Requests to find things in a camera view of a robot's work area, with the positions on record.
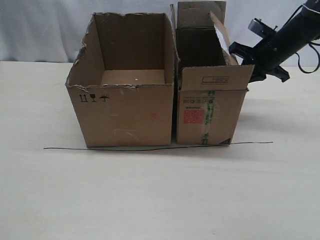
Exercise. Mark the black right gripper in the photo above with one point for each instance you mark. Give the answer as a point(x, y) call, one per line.
point(265, 56)

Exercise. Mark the cardboard box with red print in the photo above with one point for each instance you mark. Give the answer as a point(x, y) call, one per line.
point(211, 84)

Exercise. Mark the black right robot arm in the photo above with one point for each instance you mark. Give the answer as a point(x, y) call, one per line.
point(301, 29)

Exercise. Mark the large torn cardboard box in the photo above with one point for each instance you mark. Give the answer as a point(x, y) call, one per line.
point(121, 84)

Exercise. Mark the white curtain backdrop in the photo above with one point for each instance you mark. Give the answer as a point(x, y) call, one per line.
point(52, 30)

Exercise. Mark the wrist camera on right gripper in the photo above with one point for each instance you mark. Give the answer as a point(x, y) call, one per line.
point(261, 29)

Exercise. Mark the thin black wire line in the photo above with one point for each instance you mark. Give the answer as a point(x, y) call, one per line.
point(155, 148)

